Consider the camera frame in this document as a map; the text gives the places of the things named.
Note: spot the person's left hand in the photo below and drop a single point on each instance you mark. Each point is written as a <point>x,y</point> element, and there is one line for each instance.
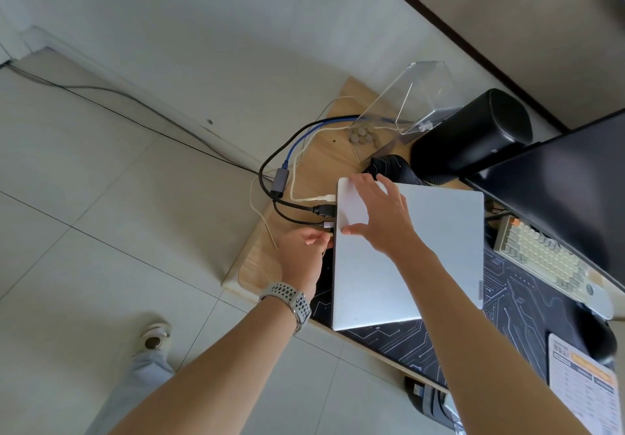
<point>302,259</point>

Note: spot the person's right hand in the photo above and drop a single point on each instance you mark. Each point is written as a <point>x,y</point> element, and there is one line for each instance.
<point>390,224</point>

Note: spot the silver laptop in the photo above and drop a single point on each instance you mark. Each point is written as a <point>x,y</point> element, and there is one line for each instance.
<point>449,254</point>

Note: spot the person's right forearm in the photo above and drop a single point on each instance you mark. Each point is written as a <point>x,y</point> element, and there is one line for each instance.
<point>483,351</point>

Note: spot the person's left forearm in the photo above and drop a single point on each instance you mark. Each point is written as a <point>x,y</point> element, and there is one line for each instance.
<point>205,376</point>

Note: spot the black circuit-print desk mat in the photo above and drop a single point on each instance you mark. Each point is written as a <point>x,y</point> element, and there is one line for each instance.
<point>522,317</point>

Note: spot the white mouse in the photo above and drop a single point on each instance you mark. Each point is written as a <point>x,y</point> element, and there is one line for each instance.
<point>598,300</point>

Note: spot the white perforated wristwatch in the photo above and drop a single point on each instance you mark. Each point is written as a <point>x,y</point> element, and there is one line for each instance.
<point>288,300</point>

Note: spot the pile of coins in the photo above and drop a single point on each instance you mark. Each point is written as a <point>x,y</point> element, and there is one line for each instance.
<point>362,136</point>

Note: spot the black cylindrical speaker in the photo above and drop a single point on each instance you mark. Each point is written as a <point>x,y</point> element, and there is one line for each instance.
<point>469,137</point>

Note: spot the clear acrylic box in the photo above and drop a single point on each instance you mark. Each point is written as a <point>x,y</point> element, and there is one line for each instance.
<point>425,93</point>

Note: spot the white mechanical keyboard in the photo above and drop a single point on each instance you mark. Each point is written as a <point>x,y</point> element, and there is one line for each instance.
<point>537,254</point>

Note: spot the beige slipper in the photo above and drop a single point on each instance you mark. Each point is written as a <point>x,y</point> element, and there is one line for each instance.
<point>154,339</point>

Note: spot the black rounded device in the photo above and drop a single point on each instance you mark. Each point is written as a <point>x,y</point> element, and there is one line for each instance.
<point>425,398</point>

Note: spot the black monitor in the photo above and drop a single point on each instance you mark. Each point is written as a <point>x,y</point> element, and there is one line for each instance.
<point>571,190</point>

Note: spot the light grey trousers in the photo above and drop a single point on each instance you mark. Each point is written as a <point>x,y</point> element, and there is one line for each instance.
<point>132,390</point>

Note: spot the brown-framed cork pin board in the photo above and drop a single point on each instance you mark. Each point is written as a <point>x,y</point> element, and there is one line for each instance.
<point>537,24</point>

